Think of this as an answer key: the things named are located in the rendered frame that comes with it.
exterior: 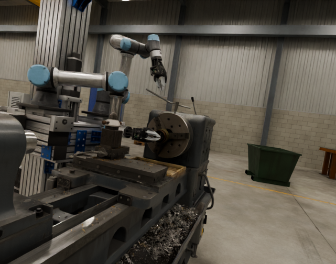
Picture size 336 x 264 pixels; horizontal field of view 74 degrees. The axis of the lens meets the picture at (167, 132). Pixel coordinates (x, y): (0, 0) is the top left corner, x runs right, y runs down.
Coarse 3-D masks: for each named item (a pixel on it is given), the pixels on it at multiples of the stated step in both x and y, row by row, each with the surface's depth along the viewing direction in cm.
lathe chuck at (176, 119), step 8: (152, 120) 157; (168, 120) 153; (176, 120) 151; (184, 120) 150; (152, 128) 157; (168, 128) 153; (176, 128) 151; (184, 128) 149; (152, 136) 157; (160, 136) 155; (152, 144) 157; (168, 144) 153; (176, 144) 151; (184, 144) 149; (160, 152) 155; (168, 152) 153; (176, 152) 151
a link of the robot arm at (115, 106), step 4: (112, 92) 145; (124, 92) 149; (112, 96) 146; (116, 96) 146; (120, 96) 146; (112, 100) 147; (116, 100) 146; (120, 100) 148; (112, 104) 147; (116, 104) 147; (120, 104) 148; (112, 108) 147; (116, 108) 147; (120, 108) 149; (112, 112) 147; (116, 112) 147; (120, 112) 150
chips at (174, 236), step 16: (176, 208) 153; (160, 224) 133; (176, 224) 128; (192, 224) 140; (144, 240) 118; (160, 240) 116; (176, 240) 114; (128, 256) 98; (144, 256) 104; (160, 256) 106
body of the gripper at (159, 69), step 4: (152, 60) 142; (156, 60) 143; (160, 60) 146; (152, 64) 141; (156, 64) 143; (152, 68) 143; (156, 68) 140; (160, 68) 139; (152, 72) 143; (156, 72) 141; (160, 72) 141; (164, 72) 145; (156, 76) 145; (160, 76) 147
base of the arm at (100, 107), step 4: (96, 100) 180; (96, 104) 179; (100, 104) 178; (104, 104) 179; (108, 104) 182; (96, 108) 178; (100, 108) 178; (104, 108) 179; (108, 108) 181; (96, 112) 177; (100, 112) 177; (104, 112) 178; (108, 112) 181
